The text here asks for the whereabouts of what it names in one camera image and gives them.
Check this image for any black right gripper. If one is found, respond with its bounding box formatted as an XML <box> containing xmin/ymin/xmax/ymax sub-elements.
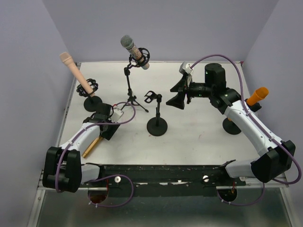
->
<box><xmin>166</xmin><ymin>75</ymin><xmax>214</xmax><ymax>110</ymax></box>

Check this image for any gold microphone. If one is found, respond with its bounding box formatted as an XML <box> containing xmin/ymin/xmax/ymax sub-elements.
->
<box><xmin>82</xmin><ymin>137</ymin><xmax>103</xmax><ymax>158</ymax></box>

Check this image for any black round-base clip stand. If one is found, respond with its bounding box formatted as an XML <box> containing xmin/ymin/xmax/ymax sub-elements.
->
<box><xmin>144</xmin><ymin>91</ymin><xmax>168</xmax><ymax>137</ymax></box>

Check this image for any black tripod microphone stand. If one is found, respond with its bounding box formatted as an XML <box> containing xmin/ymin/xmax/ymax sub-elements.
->
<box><xmin>121</xmin><ymin>48</ymin><xmax>150</xmax><ymax>113</ymax></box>

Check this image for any glitter silver-head microphone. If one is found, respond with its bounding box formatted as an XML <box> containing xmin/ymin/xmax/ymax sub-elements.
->
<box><xmin>120</xmin><ymin>35</ymin><xmax>150</xmax><ymax>70</ymax></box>

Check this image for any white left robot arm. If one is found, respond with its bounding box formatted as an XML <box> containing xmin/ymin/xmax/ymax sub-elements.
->
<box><xmin>42</xmin><ymin>104</ymin><xmax>124</xmax><ymax>192</ymax></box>

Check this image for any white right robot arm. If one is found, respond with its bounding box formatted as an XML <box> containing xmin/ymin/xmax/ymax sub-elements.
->
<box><xmin>166</xmin><ymin>62</ymin><xmax>295</xmax><ymax>185</ymax></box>

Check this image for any black round-base orange-mic stand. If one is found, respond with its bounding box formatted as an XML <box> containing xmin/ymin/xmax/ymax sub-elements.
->
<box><xmin>224</xmin><ymin>100</ymin><xmax>261</xmax><ymax>137</ymax></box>

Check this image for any orange microphone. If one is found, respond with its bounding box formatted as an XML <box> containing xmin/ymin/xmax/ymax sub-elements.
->
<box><xmin>246</xmin><ymin>87</ymin><xmax>269</xmax><ymax>106</ymax></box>

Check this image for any pink beige microphone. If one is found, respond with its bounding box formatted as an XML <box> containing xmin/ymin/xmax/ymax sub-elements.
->
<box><xmin>59</xmin><ymin>52</ymin><xmax>95</xmax><ymax>96</ymax></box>

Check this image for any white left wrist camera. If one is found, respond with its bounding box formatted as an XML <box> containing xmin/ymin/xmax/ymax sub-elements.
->
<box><xmin>110</xmin><ymin>108</ymin><xmax>124</xmax><ymax>123</ymax></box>

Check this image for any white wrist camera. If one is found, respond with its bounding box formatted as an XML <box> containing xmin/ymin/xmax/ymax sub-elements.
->
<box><xmin>179</xmin><ymin>62</ymin><xmax>193</xmax><ymax>79</ymax></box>
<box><xmin>110</xmin><ymin>108</ymin><xmax>124</xmax><ymax>123</ymax></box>

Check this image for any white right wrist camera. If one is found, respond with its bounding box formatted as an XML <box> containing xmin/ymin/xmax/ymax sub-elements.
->
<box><xmin>179</xmin><ymin>62</ymin><xmax>193</xmax><ymax>79</ymax></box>

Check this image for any black round-base shock-mount stand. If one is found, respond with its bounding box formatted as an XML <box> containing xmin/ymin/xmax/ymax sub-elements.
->
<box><xmin>76</xmin><ymin>79</ymin><xmax>102</xmax><ymax>112</ymax></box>

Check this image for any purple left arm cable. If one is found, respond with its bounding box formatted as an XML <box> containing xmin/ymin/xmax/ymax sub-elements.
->
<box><xmin>55</xmin><ymin>102</ymin><xmax>136</xmax><ymax>209</ymax></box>

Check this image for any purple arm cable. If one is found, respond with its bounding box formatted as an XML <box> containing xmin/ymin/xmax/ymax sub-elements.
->
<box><xmin>55</xmin><ymin>102</ymin><xmax>136</xmax><ymax>209</ymax></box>
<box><xmin>191</xmin><ymin>54</ymin><xmax>302</xmax><ymax>206</ymax></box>

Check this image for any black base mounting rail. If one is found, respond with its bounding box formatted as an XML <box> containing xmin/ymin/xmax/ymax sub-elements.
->
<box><xmin>76</xmin><ymin>163</ymin><xmax>245</xmax><ymax>198</ymax></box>

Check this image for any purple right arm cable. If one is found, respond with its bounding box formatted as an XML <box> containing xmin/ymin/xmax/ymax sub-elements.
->
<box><xmin>191</xmin><ymin>54</ymin><xmax>302</xmax><ymax>206</ymax></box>

